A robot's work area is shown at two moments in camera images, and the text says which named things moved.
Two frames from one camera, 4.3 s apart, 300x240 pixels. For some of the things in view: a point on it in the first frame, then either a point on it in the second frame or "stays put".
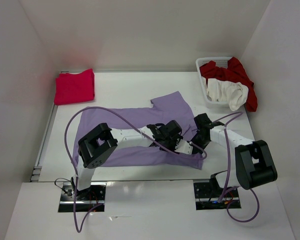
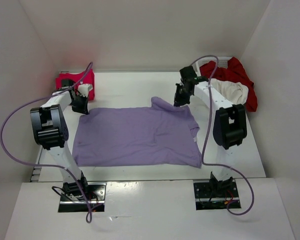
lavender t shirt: x=170 y=107 stays put
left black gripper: x=176 y=138 to x=83 y=109
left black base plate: x=88 y=199 stays put
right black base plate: x=207 y=195 stays put
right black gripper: x=196 y=149 to x=178 y=101
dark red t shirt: x=235 y=72 stays put
